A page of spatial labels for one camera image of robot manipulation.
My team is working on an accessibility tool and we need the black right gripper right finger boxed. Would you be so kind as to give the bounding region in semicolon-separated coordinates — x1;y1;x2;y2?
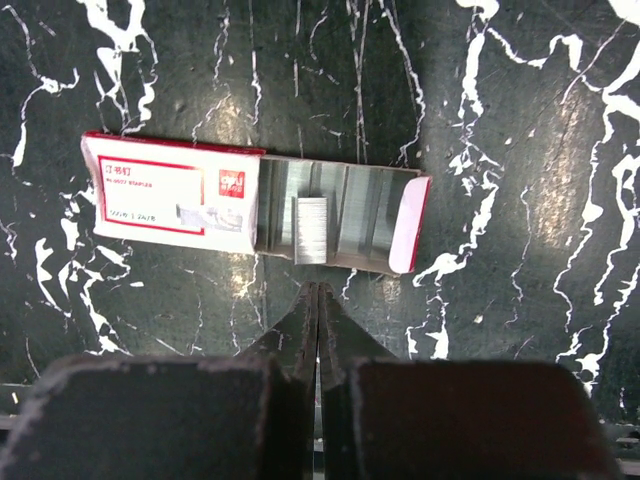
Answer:
318;283;622;479

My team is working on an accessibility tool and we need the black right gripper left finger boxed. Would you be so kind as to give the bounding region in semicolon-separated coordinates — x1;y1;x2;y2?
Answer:
1;282;318;479

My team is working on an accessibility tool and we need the red white staple box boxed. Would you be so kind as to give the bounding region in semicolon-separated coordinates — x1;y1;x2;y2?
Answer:
80;131;432;276

